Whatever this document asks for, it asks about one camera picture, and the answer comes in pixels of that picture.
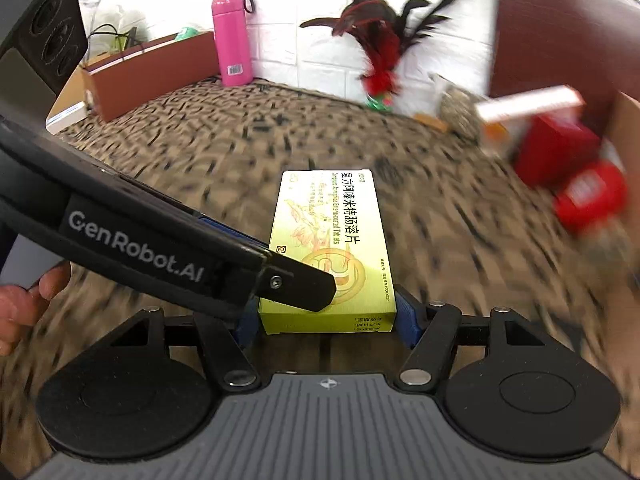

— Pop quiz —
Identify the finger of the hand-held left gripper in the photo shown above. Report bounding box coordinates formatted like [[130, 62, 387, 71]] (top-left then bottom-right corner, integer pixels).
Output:
[[46, 134, 338, 322]]

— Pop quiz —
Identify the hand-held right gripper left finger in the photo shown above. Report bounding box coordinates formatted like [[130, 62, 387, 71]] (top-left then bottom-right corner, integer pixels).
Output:
[[107, 306, 261, 389]]

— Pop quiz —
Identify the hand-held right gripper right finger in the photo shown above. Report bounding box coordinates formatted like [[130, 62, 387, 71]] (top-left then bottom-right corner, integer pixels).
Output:
[[395, 287, 547, 389]]

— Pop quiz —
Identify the yellow medicine box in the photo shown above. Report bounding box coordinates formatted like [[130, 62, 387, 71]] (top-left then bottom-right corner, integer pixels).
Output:
[[258, 168, 399, 336]]

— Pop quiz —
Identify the cardboard box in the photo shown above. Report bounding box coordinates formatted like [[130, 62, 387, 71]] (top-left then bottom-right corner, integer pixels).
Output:
[[601, 91, 640, 173]]

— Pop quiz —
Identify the person's left hand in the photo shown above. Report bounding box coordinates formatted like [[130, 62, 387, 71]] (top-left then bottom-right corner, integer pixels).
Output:
[[0, 261, 72, 357]]

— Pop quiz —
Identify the brown patterned tablecloth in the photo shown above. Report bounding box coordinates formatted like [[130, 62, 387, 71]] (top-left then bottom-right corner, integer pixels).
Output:
[[0, 76, 640, 463]]

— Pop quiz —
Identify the brown open box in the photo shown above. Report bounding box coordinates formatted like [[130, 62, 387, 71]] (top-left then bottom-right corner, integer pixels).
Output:
[[81, 30, 221, 124]]

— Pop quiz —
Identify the pink thermos bottle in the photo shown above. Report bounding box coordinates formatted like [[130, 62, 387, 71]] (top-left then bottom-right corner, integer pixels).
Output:
[[210, 0, 255, 87]]

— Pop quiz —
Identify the grey speckled round item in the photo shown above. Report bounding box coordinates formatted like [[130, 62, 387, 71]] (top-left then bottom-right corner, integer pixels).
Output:
[[436, 85, 484, 139]]

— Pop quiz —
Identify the red can with label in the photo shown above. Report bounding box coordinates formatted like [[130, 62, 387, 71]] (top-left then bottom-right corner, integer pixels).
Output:
[[554, 161, 629, 234]]

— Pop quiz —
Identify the red and white long box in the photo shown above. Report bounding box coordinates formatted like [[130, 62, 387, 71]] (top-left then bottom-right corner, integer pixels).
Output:
[[474, 85, 587, 124]]

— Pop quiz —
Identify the red black feather duster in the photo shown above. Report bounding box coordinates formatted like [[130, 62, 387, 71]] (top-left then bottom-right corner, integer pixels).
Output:
[[300, 0, 501, 112]]

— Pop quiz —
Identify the brown wooden board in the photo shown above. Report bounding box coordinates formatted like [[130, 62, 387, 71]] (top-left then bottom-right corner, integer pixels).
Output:
[[487, 0, 640, 112]]

